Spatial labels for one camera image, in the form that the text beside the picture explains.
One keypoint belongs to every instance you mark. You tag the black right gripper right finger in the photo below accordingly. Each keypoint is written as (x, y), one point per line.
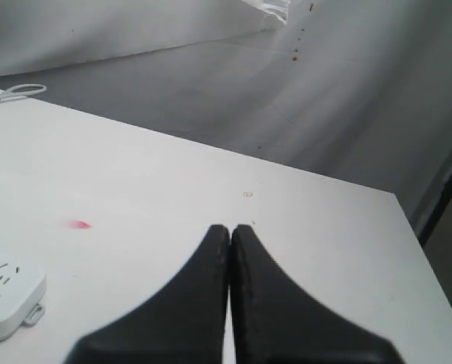
(276, 321)

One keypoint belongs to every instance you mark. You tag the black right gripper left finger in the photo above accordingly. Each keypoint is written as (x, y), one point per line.
(183, 323)

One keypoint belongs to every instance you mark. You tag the white five-outlet power strip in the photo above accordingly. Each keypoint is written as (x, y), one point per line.
(23, 285)

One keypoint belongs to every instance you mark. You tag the grey backdrop cloth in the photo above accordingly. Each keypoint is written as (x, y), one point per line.
(356, 90)

